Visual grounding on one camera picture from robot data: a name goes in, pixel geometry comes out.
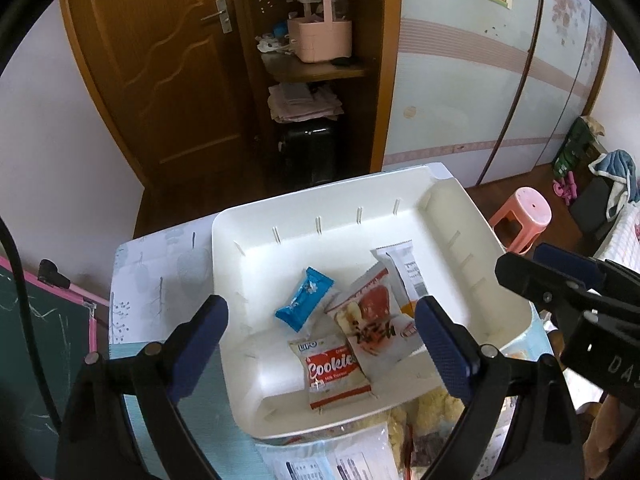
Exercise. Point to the white orange snack packet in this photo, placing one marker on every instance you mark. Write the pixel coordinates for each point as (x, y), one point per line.
(407, 280)

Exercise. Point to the clear white label bag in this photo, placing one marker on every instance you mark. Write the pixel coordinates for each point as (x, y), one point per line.
(365, 454)

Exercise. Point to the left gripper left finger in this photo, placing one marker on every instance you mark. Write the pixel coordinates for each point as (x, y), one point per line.
(191, 344)

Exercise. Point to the blue towel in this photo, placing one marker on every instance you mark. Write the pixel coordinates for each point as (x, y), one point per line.
(619, 167)

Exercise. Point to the red white chips bag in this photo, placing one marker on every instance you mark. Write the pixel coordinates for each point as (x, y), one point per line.
(380, 335)

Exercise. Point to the pink plastic stool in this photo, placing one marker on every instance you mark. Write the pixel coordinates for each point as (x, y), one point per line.
(531, 210)

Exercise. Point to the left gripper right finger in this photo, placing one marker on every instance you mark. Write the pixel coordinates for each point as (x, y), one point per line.
(453, 350)

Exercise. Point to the folded pink cloth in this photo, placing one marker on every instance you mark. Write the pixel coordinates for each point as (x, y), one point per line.
(299, 103)

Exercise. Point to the dark red dates packet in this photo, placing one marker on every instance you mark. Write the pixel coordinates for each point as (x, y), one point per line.
(425, 448)

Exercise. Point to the blue snack packet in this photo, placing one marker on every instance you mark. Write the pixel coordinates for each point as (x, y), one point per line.
(312, 294)

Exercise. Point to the brown wooden door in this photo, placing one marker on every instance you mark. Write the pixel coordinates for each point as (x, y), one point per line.
(173, 93)

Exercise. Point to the metal door handle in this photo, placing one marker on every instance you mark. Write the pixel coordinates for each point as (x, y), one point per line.
(221, 15)

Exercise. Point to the yellow puffs snack bag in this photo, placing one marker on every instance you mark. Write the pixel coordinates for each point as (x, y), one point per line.
(436, 412)

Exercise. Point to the green chalkboard pink frame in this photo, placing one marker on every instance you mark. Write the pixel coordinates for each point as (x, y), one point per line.
(66, 328)

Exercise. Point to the red cookies packet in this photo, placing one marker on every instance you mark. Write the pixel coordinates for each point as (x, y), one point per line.
(332, 372)

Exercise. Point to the pink basket with handle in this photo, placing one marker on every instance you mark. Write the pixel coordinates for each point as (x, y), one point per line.
(318, 40)

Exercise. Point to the wooden corner shelf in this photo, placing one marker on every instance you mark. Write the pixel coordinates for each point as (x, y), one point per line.
(302, 154)

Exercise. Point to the white checked bed cover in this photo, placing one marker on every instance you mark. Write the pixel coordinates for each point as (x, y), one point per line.
(621, 245)

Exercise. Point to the white plastic bin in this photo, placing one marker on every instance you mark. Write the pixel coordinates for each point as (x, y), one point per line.
(260, 253)

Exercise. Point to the person's right hand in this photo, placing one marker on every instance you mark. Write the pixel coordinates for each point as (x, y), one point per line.
(604, 432)

